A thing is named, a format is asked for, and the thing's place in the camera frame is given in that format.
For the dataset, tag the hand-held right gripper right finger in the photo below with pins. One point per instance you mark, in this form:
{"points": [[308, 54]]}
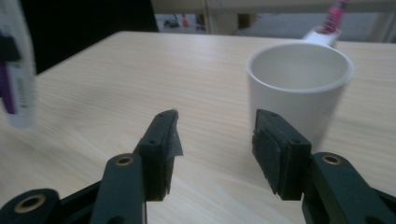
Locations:
{"points": [[280, 155]]}

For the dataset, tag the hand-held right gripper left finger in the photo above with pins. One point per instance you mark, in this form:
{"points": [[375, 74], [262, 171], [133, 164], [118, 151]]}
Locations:
{"points": [[155, 149]]}

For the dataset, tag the purple and white toothpaste tube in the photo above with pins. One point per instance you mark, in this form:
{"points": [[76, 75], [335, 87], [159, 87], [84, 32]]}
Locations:
{"points": [[21, 87]]}

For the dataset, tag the pink toothbrush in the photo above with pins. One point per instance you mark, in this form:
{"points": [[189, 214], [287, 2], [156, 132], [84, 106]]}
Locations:
{"points": [[333, 15]]}

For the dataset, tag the black curtain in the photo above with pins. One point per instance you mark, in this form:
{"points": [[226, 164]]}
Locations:
{"points": [[77, 28]]}

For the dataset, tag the small pink object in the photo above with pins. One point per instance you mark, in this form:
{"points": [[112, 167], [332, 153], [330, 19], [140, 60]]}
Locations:
{"points": [[185, 21]]}

